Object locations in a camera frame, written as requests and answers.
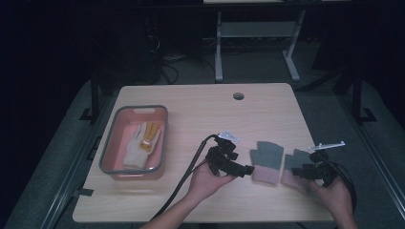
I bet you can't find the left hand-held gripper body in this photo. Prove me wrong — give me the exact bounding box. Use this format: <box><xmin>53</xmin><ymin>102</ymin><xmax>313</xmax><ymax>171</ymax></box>
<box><xmin>204</xmin><ymin>130</ymin><xmax>242</xmax><ymax>177</ymax></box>

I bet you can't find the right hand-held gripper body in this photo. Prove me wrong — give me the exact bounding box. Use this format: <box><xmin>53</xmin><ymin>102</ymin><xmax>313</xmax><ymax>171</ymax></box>
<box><xmin>307</xmin><ymin>140</ymin><xmax>347</xmax><ymax>188</ymax></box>

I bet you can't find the grey and pink fingerless glove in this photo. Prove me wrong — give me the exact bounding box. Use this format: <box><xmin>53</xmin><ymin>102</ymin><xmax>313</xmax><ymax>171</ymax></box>
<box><xmin>249</xmin><ymin>140</ymin><xmax>285</xmax><ymax>187</ymax></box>
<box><xmin>280</xmin><ymin>148</ymin><xmax>315</xmax><ymax>193</ymax></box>

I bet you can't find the beige glove with animal patch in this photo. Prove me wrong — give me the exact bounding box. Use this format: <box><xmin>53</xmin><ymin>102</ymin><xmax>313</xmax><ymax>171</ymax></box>
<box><xmin>122</xmin><ymin>121</ymin><xmax>162</xmax><ymax>170</ymax></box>

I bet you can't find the pink basin with grey rim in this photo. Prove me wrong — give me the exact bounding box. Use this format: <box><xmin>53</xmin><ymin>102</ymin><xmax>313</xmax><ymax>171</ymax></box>
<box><xmin>98</xmin><ymin>104</ymin><xmax>169</xmax><ymax>181</ymax></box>

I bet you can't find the person's left hand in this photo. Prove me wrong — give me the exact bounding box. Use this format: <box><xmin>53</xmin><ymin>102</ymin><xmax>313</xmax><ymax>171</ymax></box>
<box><xmin>187</xmin><ymin>159</ymin><xmax>237</xmax><ymax>200</ymax></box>

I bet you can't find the person's right hand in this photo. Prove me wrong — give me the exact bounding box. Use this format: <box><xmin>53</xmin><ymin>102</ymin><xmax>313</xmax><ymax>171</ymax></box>
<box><xmin>307</xmin><ymin>177</ymin><xmax>353</xmax><ymax>220</ymax></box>

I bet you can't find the black metal stand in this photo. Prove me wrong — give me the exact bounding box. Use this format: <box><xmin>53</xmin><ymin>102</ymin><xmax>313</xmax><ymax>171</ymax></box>
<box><xmin>350</xmin><ymin>68</ymin><xmax>378</xmax><ymax>124</ymax></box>
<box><xmin>79</xmin><ymin>68</ymin><xmax>102</xmax><ymax>122</ymax></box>

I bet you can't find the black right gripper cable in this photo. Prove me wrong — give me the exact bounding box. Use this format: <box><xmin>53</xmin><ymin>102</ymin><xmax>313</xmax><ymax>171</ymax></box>
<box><xmin>330</xmin><ymin>161</ymin><xmax>358</xmax><ymax>218</ymax></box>

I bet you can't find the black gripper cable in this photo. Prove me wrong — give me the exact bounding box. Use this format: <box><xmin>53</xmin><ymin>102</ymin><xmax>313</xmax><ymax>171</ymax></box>
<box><xmin>152</xmin><ymin>134</ymin><xmax>222</xmax><ymax>224</ymax></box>
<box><xmin>330</xmin><ymin>161</ymin><xmax>358</xmax><ymax>218</ymax></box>

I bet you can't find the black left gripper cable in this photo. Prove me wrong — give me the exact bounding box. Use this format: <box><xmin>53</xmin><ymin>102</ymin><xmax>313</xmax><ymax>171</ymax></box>
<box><xmin>152</xmin><ymin>134</ymin><xmax>222</xmax><ymax>224</ymax></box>

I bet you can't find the grey metal floor rail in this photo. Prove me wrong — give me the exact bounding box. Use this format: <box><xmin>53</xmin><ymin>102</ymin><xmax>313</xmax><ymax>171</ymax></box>
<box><xmin>338</xmin><ymin>94</ymin><xmax>405</xmax><ymax>220</ymax></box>
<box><xmin>39</xmin><ymin>94</ymin><xmax>119</xmax><ymax>229</ymax></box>

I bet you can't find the tangle of floor cables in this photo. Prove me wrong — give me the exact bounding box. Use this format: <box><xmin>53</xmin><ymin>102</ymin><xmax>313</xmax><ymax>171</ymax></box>
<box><xmin>157</xmin><ymin>52</ymin><xmax>218</xmax><ymax>84</ymax></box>

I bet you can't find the white metal desk frame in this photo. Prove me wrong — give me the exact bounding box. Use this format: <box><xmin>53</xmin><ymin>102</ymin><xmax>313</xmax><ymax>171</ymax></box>
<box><xmin>214</xmin><ymin>9</ymin><xmax>308</xmax><ymax>83</ymax></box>

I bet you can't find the black table edge strap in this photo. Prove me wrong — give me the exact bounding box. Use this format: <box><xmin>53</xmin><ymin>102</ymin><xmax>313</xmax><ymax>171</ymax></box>
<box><xmin>74</xmin><ymin>187</ymin><xmax>96</xmax><ymax>198</ymax></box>

